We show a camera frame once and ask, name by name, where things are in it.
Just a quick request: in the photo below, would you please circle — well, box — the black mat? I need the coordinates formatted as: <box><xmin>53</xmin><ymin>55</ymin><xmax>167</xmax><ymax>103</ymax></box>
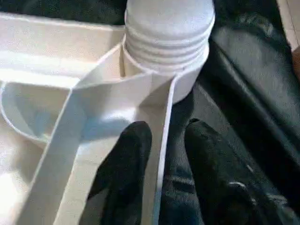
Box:
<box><xmin>0</xmin><ymin>0</ymin><xmax>300</xmax><ymax>225</ymax></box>

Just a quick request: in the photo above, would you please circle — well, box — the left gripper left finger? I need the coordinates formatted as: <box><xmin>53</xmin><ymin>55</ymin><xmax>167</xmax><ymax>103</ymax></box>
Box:
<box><xmin>79</xmin><ymin>120</ymin><xmax>153</xmax><ymax>225</ymax></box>

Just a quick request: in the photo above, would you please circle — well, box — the white plastic table leg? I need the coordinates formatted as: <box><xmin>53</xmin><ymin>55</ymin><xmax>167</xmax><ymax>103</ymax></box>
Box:
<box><xmin>124</xmin><ymin>0</ymin><xmax>216</xmax><ymax>74</ymax></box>

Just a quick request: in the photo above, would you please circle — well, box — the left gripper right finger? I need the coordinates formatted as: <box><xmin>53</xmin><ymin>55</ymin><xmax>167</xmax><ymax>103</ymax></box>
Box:
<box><xmin>184</xmin><ymin>118</ymin><xmax>300</xmax><ymax>225</ymax></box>

